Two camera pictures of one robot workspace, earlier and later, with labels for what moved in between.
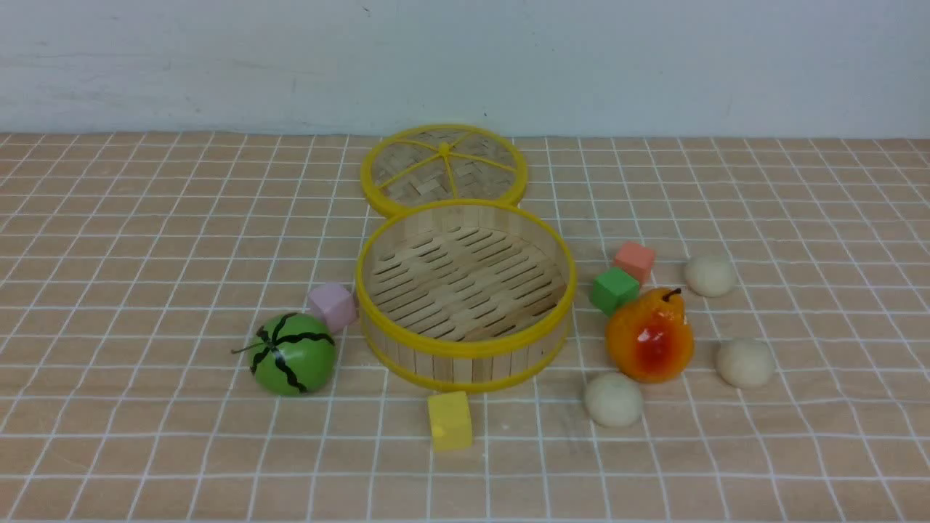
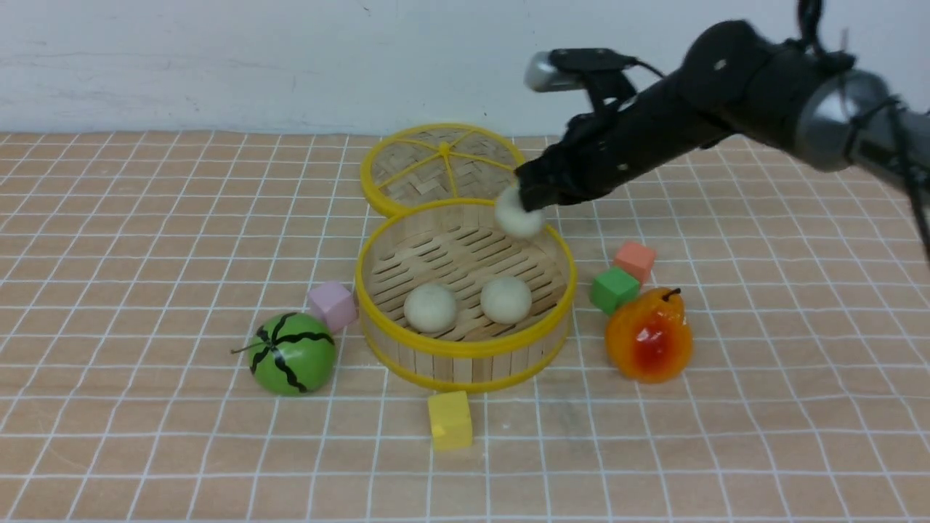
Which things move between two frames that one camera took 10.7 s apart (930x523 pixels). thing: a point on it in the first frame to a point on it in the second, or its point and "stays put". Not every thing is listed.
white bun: [710, 276] to [512, 216]
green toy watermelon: [293, 354] stays put
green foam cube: [614, 288] stays put
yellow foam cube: [451, 421] stays put
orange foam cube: [636, 260] stays put
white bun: [614, 399] to [430, 308]
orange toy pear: [650, 338] stays put
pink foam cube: [334, 304] stays put
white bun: [746, 362] to [506, 300]
